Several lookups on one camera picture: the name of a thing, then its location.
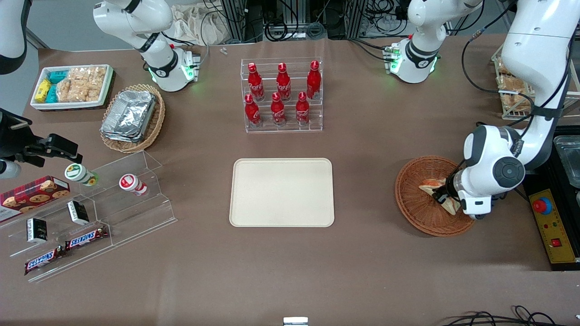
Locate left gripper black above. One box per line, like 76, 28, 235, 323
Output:
433, 168, 462, 203

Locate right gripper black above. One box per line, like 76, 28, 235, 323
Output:
0, 109, 83, 167

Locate triangular sandwich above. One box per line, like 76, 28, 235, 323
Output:
418, 177, 462, 214

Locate brown round wicker basket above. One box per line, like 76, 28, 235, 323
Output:
395, 155, 476, 237

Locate white rectangular snack tray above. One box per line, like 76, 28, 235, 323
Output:
30, 64, 114, 111

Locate light wicker basket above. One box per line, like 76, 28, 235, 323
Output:
100, 84, 165, 153

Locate cream plastic tray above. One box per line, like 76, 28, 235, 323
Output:
229, 158, 335, 228

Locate green lid yogurt cup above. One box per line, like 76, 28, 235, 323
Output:
64, 163, 99, 187

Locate red plaid cookie box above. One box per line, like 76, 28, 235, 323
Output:
0, 176, 71, 222

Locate small black white box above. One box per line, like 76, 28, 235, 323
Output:
26, 218, 48, 244
67, 200, 90, 225

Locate clear bag rice crackers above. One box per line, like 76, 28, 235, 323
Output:
55, 67, 107, 103

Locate red lid yogurt cup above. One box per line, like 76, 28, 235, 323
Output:
119, 174, 148, 196

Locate silver foil container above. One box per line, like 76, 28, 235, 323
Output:
101, 90, 157, 143

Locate Snickers chocolate bar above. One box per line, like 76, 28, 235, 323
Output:
65, 225, 109, 251
24, 247, 66, 276

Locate clear acrylic tiered stand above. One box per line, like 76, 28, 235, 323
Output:
0, 150, 178, 283

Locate yellow control box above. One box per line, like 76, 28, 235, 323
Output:
528, 188, 579, 265

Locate black appliance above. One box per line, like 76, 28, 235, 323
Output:
521, 125, 580, 272

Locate clear rectangular pan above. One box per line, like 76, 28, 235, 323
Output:
553, 135, 580, 189

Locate red Coca-Cola bottle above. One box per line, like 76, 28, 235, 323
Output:
271, 92, 287, 127
295, 92, 310, 126
306, 60, 322, 100
247, 62, 266, 102
276, 63, 292, 101
244, 94, 261, 127

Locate clear acrylic bottle stand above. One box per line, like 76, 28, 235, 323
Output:
240, 57, 324, 134

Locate beige cloth bag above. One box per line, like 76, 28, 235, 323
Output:
170, 5, 232, 46

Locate white wire rack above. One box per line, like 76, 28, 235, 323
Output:
491, 53, 580, 121

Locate black loose cables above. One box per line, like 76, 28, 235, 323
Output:
442, 306, 580, 326

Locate aluminium frame rack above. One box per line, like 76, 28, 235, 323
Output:
220, 0, 377, 43

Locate black cable bundle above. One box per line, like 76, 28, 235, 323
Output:
263, 18, 327, 41

